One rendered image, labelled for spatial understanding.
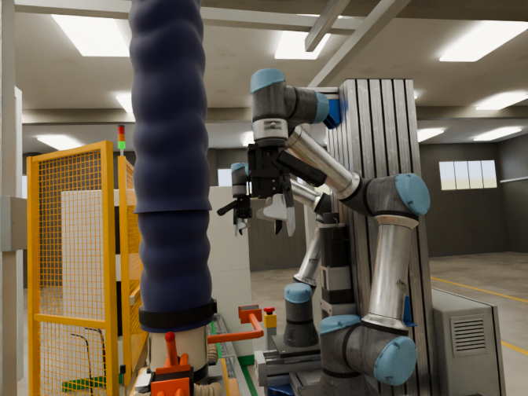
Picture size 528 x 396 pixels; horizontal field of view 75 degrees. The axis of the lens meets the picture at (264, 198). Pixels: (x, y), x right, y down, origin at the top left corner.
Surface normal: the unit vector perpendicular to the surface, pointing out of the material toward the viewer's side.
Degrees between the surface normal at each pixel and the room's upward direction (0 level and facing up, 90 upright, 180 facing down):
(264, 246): 90
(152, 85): 80
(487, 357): 90
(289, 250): 90
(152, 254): 70
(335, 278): 90
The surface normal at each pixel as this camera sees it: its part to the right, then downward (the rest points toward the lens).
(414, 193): 0.59, -0.22
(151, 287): -0.43, -0.29
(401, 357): 0.53, 0.04
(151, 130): -0.22, -0.37
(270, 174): 0.15, -0.07
